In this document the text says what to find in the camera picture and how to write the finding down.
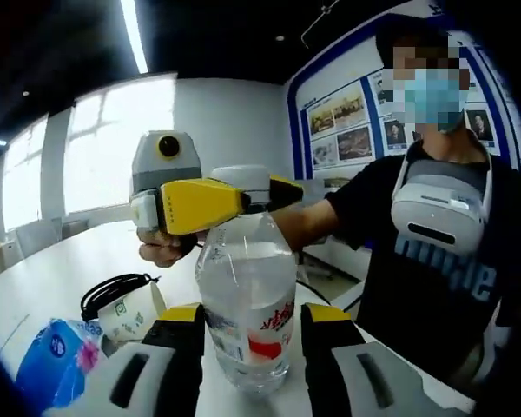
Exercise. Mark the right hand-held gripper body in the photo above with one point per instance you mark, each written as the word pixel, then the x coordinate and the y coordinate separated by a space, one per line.
pixel 156 169

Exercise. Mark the blue framed wall display board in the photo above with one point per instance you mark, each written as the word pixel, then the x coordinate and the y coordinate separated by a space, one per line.
pixel 343 117

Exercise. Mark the white table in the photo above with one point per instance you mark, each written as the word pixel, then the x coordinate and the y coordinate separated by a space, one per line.
pixel 48 278

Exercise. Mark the bright window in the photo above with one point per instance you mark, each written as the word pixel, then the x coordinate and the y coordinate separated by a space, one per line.
pixel 113 143

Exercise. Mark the white office chair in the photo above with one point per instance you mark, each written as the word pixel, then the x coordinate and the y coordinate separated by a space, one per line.
pixel 39 239

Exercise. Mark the curved ceiling light strip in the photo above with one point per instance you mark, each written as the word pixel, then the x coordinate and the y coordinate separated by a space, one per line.
pixel 134 35

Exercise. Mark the white paper cup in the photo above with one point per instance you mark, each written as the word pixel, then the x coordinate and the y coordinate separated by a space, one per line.
pixel 126 317

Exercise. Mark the person's black shirt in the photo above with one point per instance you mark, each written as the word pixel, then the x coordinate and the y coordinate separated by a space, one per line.
pixel 417 313

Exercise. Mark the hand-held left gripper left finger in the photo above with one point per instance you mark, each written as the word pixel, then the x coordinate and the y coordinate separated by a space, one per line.
pixel 156 373

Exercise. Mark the blue tissue pack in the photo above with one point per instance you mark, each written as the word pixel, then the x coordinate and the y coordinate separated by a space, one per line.
pixel 52 360

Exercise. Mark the clear plastic water bottle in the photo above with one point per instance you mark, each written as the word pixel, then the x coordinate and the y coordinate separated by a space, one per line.
pixel 247 278

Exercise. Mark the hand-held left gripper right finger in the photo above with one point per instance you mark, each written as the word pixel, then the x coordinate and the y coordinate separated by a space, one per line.
pixel 347 373

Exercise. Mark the person's right hand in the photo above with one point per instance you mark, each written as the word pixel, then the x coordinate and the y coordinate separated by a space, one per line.
pixel 160 249

